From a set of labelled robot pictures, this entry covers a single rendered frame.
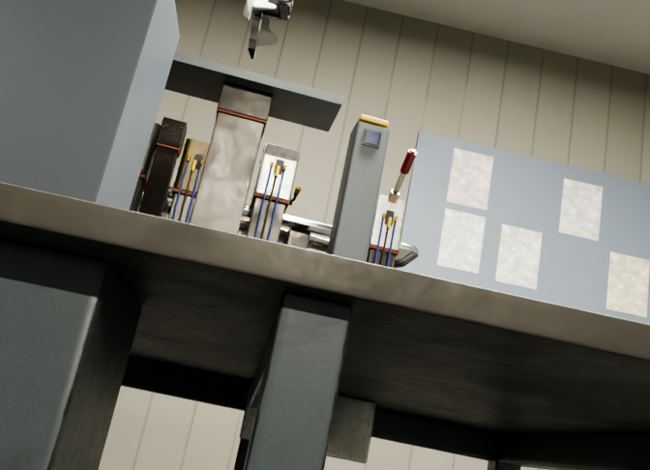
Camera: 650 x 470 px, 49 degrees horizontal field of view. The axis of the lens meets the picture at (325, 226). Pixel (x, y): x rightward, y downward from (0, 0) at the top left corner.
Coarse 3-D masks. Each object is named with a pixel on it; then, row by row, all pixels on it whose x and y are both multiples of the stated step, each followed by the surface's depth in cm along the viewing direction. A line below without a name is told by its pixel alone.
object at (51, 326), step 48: (0, 240) 81; (0, 288) 79; (48, 288) 80; (96, 288) 81; (0, 336) 78; (48, 336) 78; (96, 336) 82; (0, 384) 77; (48, 384) 77; (96, 384) 88; (0, 432) 75; (48, 432) 76; (96, 432) 95
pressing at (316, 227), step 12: (168, 192) 166; (168, 204) 175; (288, 216) 165; (240, 228) 181; (312, 228) 171; (324, 228) 166; (312, 240) 180; (324, 240) 178; (408, 252) 175; (396, 264) 185
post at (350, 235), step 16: (368, 128) 144; (384, 128) 145; (352, 144) 143; (368, 144) 143; (384, 144) 144; (352, 160) 142; (368, 160) 142; (384, 160) 143; (352, 176) 141; (368, 176) 141; (352, 192) 140; (368, 192) 140; (336, 208) 144; (352, 208) 139; (368, 208) 140; (336, 224) 139; (352, 224) 138; (368, 224) 139; (336, 240) 137; (352, 240) 137; (368, 240) 138; (352, 256) 136
